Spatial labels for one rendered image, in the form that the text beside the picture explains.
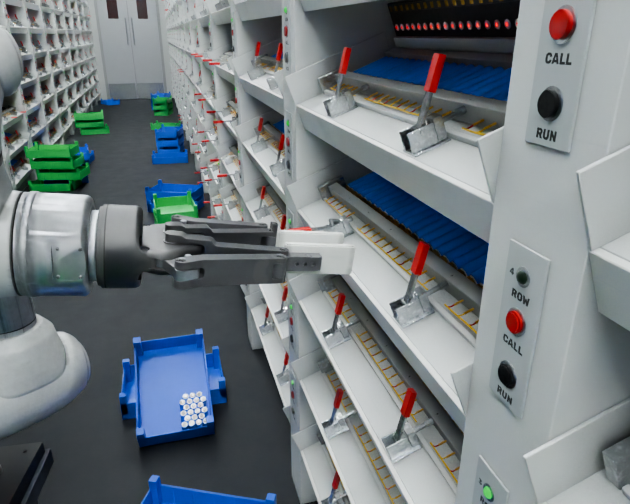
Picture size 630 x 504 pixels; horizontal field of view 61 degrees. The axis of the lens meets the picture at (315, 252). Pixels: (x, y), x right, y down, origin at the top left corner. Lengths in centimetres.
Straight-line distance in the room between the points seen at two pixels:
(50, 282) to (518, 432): 38
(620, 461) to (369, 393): 45
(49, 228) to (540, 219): 37
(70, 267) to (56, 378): 72
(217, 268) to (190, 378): 123
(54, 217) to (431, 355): 37
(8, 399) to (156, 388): 60
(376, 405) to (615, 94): 57
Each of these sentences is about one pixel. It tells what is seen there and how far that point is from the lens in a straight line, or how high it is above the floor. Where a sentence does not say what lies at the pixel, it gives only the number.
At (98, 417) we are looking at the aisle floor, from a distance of 175.
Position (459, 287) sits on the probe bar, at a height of 78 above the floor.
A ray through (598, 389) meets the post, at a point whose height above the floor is 82.
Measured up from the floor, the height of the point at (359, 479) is 36.
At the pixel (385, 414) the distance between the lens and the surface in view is 77.
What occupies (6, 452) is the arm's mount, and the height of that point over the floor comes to 23.
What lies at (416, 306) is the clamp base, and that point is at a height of 76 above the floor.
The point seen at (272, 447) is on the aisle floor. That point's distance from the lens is 155.
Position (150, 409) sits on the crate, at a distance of 165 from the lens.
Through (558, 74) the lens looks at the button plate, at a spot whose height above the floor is 101.
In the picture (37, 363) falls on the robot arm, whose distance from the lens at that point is 115.
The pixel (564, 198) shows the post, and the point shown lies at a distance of 35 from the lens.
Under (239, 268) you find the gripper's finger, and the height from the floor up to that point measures 85.
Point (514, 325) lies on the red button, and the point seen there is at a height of 85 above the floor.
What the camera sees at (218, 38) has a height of 102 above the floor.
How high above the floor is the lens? 103
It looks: 22 degrees down
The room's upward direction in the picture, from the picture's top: straight up
